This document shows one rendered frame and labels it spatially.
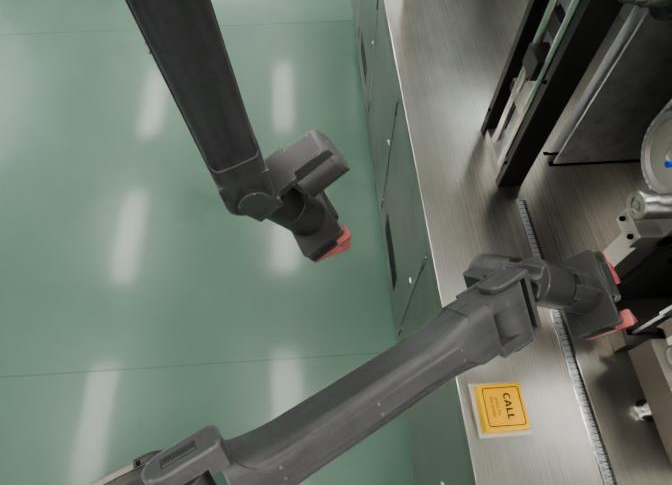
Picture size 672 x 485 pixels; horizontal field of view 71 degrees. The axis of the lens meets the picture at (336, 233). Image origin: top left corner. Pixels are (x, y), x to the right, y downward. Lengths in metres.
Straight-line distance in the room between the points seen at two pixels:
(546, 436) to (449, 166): 0.54
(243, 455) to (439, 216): 0.64
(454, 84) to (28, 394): 1.70
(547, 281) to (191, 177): 1.82
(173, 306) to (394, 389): 1.51
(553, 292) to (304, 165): 0.33
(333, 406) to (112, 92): 2.40
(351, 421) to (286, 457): 0.07
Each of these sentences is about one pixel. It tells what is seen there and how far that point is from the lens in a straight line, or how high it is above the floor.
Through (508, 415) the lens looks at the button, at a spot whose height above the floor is 0.92.
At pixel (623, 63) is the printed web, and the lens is 0.95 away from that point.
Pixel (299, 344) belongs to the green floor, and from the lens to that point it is 1.78.
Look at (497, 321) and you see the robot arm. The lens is 0.57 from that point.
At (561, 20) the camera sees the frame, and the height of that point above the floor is 1.23.
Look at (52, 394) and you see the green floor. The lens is 1.99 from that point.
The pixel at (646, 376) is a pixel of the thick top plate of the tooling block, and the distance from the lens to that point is 0.85.
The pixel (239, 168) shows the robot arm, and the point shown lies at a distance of 0.49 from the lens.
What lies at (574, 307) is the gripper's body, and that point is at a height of 1.14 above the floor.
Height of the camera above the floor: 1.69
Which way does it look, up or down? 59 degrees down
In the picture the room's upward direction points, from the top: straight up
